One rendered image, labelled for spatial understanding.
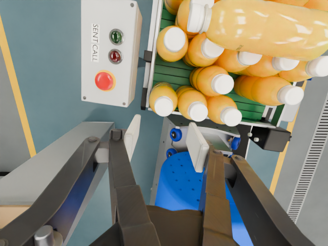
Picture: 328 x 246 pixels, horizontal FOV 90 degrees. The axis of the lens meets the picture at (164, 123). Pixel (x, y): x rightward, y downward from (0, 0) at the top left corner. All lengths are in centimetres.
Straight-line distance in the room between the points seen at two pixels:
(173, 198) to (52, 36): 154
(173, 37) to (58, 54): 140
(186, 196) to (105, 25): 38
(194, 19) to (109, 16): 16
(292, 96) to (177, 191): 31
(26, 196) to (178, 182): 65
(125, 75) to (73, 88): 130
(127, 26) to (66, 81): 134
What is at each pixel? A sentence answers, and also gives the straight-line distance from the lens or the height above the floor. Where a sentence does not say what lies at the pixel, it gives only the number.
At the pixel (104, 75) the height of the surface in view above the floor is 111.
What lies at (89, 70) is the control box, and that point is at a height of 110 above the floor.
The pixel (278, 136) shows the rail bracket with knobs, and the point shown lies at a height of 100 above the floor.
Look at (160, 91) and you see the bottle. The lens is 38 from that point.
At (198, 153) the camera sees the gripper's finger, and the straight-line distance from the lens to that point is 16.
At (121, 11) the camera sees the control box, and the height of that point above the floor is 110.
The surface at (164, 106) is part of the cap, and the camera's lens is 34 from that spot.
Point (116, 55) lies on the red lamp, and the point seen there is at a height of 111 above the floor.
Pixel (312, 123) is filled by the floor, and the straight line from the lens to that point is 211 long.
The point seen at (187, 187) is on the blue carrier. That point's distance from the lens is 41.
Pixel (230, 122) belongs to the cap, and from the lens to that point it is 38.
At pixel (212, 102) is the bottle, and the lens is 43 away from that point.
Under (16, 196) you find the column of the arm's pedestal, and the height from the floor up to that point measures 92.
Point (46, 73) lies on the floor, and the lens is 174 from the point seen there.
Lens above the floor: 145
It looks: 71 degrees down
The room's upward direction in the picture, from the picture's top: 177 degrees clockwise
